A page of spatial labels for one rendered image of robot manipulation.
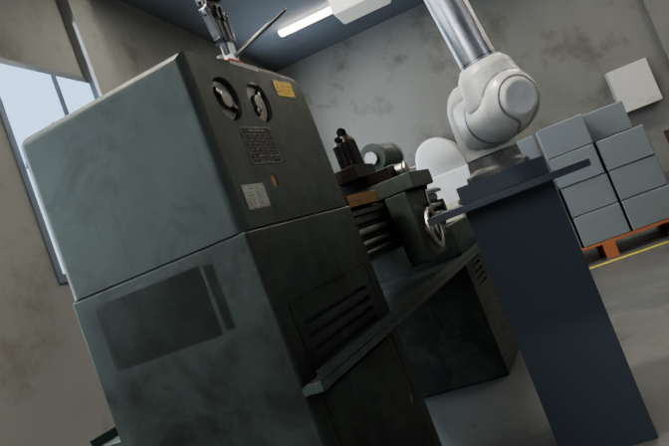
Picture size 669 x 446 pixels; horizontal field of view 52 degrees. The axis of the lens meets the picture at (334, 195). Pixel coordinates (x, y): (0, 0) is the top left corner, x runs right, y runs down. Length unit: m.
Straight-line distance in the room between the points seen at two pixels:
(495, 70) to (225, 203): 0.80
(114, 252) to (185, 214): 0.20
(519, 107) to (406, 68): 8.10
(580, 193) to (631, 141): 0.49
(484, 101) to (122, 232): 0.93
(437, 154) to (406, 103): 1.21
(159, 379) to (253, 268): 0.34
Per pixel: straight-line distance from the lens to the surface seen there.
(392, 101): 9.79
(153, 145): 1.45
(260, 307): 1.36
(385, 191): 2.45
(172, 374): 1.51
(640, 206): 5.16
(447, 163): 8.84
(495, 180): 1.92
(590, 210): 5.12
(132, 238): 1.50
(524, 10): 9.87
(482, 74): 1.80
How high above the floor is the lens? 0.77
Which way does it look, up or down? 4 degrees up
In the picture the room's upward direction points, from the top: 21 degrees counter-clockwise
